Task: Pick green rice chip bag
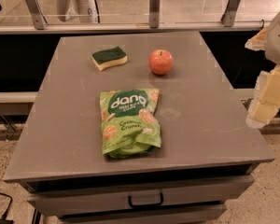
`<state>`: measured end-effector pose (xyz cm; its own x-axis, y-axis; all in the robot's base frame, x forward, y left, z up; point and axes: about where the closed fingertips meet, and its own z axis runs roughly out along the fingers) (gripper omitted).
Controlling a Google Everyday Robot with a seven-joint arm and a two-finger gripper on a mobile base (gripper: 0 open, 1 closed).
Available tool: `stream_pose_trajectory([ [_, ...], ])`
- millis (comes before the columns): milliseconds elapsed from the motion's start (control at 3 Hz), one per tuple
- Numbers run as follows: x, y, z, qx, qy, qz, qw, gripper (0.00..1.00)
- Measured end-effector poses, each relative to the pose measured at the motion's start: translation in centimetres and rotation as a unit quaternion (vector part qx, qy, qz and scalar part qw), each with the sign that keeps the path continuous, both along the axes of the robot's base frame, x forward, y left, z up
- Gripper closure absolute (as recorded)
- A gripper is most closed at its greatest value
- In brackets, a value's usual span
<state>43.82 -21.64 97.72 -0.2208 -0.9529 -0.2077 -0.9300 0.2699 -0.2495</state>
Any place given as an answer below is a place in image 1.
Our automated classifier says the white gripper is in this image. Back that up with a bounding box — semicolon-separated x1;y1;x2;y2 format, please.
245;14;280;129

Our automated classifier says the green rice chip bag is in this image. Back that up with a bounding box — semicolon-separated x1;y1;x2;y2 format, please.
100;89;161;159

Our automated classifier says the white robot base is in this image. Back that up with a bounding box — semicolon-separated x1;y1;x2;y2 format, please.
56;0;100;23

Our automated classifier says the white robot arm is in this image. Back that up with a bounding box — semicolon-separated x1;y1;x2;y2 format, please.
245;11;280;129

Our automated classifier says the red apple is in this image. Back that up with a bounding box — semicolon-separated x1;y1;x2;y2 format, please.
148;49;173;76

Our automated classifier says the grey drawer cabinet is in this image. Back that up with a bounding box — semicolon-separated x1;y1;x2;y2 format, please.
5;32;273;224

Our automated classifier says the green yellow sponge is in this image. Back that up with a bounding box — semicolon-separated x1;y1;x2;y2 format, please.
91;47;128;71

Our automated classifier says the right metal railing bracket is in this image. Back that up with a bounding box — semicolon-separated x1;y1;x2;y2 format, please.
220;0;241;27

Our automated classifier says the metal railing bracket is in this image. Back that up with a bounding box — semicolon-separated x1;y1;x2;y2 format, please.
25;0;48;30
220;0;241;27
148;0;161;28

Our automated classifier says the middle metal railing bracket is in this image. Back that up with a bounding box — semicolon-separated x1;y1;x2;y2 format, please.
148;0;161;28

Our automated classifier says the black drawer handle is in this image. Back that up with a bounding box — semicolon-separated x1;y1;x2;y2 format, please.
128;192;164;209

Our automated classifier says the left metal railing bracket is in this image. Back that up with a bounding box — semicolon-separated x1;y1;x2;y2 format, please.
25;0;48;30

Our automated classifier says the black floor cable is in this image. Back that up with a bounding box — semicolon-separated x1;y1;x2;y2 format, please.
0;191;15;224

